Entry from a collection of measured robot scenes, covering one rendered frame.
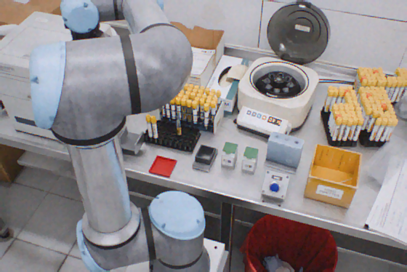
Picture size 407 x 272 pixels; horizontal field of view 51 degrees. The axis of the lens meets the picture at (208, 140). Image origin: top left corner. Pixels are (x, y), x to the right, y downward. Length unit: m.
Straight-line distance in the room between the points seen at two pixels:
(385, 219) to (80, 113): 0.93
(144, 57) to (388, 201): 0.92
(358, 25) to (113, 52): 1.15
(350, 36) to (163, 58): 1.11
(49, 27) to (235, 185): 0.76
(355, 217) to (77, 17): 0.89
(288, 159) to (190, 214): 0.50
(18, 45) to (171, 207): 0.73
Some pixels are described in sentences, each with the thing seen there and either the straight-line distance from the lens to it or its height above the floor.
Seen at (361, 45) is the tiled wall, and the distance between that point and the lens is 1.66.
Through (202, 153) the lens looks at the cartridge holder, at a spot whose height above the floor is 0.89.
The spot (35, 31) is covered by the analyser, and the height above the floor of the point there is 1.18.
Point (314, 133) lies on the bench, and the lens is 1.47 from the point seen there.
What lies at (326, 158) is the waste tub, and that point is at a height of 0.92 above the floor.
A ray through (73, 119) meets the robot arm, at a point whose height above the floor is 1.49.
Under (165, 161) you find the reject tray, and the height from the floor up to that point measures 0.88.
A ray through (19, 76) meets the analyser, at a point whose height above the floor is 1.13.
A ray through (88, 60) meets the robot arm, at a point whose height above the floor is 1.56.
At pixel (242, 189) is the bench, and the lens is 1.28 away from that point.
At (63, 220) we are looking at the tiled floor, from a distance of 2.38.
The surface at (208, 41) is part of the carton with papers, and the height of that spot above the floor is 0.97.
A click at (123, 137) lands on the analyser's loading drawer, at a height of 0.92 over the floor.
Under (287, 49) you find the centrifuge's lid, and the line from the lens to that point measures 1.61.
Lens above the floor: 1.89
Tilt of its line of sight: 46 degrees down
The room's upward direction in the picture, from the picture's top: straight up
